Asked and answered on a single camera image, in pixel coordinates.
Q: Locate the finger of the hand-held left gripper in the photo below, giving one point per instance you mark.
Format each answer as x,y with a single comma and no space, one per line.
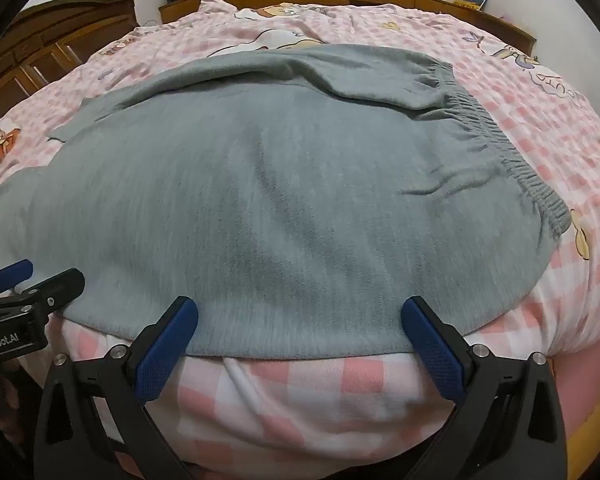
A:
11,271
55,287

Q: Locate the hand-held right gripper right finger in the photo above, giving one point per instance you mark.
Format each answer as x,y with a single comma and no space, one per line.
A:
432,345

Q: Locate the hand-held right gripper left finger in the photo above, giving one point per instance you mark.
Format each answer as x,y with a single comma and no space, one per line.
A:
167,345

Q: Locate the grey pants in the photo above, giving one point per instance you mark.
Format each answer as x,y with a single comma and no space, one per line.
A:
280,185

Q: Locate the pink bed sheet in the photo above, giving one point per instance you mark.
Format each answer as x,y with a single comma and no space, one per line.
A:
590,360

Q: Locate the pink checked cartoon blanket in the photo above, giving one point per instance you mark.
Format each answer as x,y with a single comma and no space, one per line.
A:
530,135

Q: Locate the dark wooden wardrobe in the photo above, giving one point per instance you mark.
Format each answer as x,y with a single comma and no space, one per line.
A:
40,40

